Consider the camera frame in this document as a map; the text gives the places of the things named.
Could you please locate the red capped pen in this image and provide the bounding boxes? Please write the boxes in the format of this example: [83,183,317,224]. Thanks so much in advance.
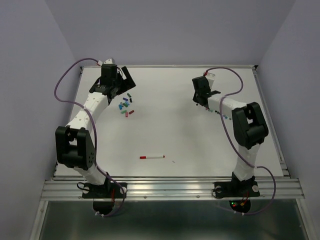
[139,155,165,160]

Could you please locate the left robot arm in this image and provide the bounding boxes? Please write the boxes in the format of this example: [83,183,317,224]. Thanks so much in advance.
[55,62,136,197]

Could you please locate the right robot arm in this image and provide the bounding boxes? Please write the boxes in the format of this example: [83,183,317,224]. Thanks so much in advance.
[192,76,269,195]

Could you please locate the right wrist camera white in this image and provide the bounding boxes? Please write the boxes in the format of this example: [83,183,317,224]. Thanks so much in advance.
[204,72,216,89]

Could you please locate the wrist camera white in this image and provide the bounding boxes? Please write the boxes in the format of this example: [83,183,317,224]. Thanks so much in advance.
[204,72,216,89]
[96,58,117,67]

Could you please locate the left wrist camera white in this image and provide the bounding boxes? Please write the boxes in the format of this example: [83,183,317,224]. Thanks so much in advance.
[96,58,117,67]

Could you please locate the aluminium frame rail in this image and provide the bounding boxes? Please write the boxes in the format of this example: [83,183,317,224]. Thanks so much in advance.
[40,177,305,202]

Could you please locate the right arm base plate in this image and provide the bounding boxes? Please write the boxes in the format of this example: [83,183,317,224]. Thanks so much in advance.
[211,181,260,215]

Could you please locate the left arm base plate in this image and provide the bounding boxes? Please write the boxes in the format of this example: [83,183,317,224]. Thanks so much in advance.
[76,182,128,218]

